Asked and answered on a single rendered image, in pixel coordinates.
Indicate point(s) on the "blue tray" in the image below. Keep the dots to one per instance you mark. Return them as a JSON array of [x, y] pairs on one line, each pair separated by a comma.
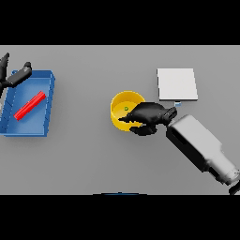
[[27, 104]]

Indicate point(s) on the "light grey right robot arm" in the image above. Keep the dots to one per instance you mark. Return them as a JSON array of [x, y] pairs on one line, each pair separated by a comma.
[[200, 148]]

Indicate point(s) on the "yellow bowl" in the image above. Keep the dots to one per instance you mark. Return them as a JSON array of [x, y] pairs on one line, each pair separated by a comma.
[[122, 112]]

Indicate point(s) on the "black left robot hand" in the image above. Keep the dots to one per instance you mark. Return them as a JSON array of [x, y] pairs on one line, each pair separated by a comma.
[[16, 76]]

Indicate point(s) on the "red beaker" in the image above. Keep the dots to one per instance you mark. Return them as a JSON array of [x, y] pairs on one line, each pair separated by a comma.
[[29, 105]]

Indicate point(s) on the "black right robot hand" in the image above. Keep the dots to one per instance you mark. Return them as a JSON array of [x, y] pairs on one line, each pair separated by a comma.
[[148, 113]]

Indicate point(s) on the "green nut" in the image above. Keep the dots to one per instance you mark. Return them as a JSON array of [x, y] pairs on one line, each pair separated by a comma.
[[126, 108]]

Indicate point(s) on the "pale square metallic scale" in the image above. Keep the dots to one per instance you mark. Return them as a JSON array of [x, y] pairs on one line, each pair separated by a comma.
[[176, 84]]

